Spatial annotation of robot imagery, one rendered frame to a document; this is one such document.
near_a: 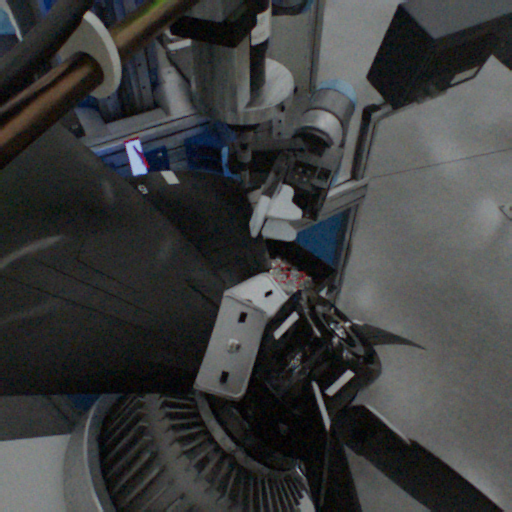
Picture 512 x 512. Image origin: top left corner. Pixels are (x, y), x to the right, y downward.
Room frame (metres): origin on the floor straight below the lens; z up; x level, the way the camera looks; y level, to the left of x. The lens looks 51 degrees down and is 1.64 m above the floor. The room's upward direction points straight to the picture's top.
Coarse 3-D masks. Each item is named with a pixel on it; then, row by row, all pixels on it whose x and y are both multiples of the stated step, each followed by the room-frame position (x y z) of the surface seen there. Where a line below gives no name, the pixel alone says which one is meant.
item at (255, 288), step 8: (248, 280) 0.32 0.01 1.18; (256, 280) 0.33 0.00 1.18; (264, 280) 0.33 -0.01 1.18; (272, 280) 0.32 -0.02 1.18; (232, 288) 0.31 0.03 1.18; (240, 288) 0.31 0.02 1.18; (248, 288) 0.31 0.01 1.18; (256, 288) 0.31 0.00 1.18; (264, 288) 0.31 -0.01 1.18; (272, 288) 0.31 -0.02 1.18; (280, 288) 0.31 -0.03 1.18; (240, 296) 0.30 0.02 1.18; (248, 296) 0.30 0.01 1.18; (256, 296) 0.30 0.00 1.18; (264, 296) 0.30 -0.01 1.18; (272, 296) 0.30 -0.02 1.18; (280, 296) 0.30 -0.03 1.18; (256, 304) 0.29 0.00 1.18; (264, 304) 0.29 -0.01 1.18; (272, 304) 0.29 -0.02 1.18
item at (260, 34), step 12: (264, 0) 0.28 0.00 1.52; (264, 12) 0.28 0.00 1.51; (264, 24) 0.28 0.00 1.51; (252, 36) 0.27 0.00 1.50; (264, 36) 0.28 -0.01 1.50; (252, 48) 0.27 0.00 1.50; (264, 48) 0.28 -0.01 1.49; (252, 60) 0.28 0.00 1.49; (264, 60) 0.28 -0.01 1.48; (252, 72) 0.28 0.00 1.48; (264, 72) 0.28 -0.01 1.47; (252, 84) 0.28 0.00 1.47; (264, 84) 0.28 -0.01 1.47; (240, 132) 0.28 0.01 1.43
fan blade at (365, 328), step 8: (352, 320) 0.42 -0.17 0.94; (360, 328) 0.36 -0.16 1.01; (368, 328) 0.37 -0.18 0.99; (376, 328) 0.39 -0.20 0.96; (368, 336) 0.32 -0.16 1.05; (376, 336) 0.33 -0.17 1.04; (384, 336) 0.34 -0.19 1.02; (392, 336) 0.35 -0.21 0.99; (376, 344) 0.29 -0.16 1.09; (384, 344) 0.30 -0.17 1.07; (400, 344) 0.32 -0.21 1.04; (408, 344) 0.33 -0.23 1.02; (416, 344) 0.35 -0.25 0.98
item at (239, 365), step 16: (224, 304) 0.23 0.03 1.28; (240, 304) 0.24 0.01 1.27; (224, 320) 0.22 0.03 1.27; (256, 320) 0.23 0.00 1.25; (224, 336) 0.21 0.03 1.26; (240, 336) 0.21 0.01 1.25; (256, 336) 0.22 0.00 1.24; (208, 352) 0.19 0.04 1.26; (224, 352) 0.20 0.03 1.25; (240, 352) 0.20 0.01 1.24; (256, 352) 0.21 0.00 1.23; (208, 368) 0.18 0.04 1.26; (224, 368) 0.18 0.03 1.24; (240, 368) 0.19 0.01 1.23; (208, 384) 0.17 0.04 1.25; (224, 384) 0.17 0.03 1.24; (240, 384) 0.18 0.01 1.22
